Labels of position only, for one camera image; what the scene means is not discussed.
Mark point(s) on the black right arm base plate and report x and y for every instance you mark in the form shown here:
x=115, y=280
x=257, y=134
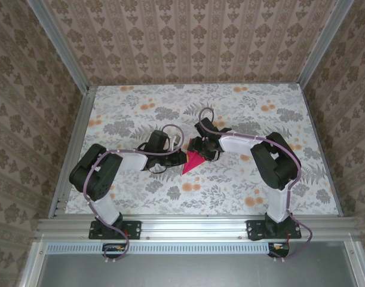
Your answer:
x=255, y=230

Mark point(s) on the long aluminium base rail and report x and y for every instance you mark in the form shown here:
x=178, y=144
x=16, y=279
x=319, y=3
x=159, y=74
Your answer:
x=194, y=225

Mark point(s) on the aluminium side rail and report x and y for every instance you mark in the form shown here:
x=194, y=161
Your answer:
x=71, y=152

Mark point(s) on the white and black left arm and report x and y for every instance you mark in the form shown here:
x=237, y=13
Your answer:
x=95, y=173

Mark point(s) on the aluminium corner post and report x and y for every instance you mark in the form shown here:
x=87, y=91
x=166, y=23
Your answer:
x=59, y=48
x=322, y=45

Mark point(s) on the small black circuit board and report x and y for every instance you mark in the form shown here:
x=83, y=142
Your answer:
x=279, y=249
x=116, y=249

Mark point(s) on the floral patterned table sheet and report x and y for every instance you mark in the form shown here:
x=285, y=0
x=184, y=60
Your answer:
x=170, y=98

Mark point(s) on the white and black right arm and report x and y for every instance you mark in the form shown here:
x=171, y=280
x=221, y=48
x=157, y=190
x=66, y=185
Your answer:
x=274, y=164

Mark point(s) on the pink paper sheet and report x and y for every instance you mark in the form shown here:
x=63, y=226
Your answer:
x=192, y=163

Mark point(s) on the grey metal panel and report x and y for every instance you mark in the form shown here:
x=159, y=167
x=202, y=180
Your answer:
x=194, y=272

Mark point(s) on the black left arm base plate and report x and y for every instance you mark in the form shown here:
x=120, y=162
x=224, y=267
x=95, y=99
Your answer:
x=131, y=230

